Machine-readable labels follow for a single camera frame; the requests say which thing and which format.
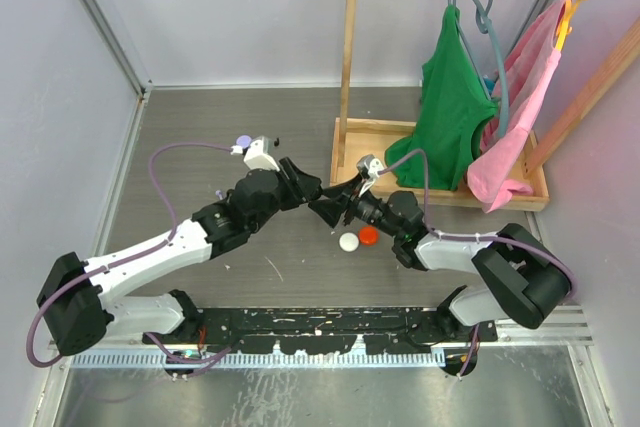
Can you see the grey blue clothes hanger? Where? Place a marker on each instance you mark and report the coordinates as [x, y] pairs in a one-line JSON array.
[[485, 27]]

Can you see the white slotted cable duct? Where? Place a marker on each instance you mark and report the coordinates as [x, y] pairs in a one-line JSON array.
[[356, 358]]

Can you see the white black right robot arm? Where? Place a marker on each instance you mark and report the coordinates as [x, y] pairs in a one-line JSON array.
[[521, 280]]

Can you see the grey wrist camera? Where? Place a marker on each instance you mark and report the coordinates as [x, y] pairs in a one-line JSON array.
[[370, 168], [258, 155]]

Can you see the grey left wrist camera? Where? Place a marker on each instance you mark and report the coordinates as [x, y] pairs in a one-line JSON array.
[[258, 155]]

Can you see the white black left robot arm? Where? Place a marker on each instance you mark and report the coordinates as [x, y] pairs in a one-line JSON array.
[[85, 301]]

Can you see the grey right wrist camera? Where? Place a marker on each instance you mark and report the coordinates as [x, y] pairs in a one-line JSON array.
[[370, 168]]

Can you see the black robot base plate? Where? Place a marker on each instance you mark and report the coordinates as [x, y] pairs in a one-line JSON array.
[[314, 331]]

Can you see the white round charging case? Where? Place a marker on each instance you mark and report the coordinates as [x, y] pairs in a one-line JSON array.
[[349, 242]]

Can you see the blue cloth item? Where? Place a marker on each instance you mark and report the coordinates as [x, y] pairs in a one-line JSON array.
[[490, 86]]

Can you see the green shirt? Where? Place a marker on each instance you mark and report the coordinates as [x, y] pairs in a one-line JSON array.
[[454, 112]]

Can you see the yellow clothes hanger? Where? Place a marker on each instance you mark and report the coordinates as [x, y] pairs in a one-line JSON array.
[[564, 28]]

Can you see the orange earbud charging case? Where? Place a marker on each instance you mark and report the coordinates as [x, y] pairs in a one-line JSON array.
[[368, 235]]

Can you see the purple round charging case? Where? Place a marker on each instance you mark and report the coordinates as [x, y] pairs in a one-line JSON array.
[[244, 141]]

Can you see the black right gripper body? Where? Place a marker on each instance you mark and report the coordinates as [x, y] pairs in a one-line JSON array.
[[359, 207]]

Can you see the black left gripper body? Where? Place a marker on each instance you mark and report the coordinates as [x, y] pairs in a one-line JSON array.
[[287, 182]]

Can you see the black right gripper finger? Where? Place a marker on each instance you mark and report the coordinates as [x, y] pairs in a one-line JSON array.
[[344, 190], [328, 210]]

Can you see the pink shirt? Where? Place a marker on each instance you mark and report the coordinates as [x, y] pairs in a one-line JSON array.
[[529, 68]]

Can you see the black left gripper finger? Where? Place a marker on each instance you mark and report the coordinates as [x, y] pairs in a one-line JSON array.
[[294, 199], [311, 184]]

